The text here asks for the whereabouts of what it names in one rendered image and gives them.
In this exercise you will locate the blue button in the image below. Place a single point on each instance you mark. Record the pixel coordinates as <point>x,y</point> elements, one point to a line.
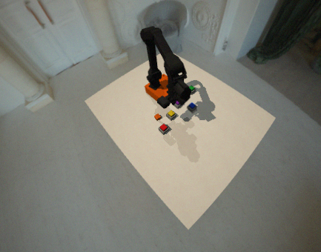
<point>191,107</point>

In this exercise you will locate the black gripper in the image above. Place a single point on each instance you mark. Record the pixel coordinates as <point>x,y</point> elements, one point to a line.
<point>165,101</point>

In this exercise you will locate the purple button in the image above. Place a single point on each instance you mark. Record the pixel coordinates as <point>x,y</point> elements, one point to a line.
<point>177,105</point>

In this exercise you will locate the yellow button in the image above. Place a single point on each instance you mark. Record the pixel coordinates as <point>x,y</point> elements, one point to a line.
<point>171,115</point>

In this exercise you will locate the red button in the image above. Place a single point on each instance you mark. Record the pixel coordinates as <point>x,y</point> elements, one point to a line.
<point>163,128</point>

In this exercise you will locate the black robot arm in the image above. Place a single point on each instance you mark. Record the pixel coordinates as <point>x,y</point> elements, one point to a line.
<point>173,65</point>

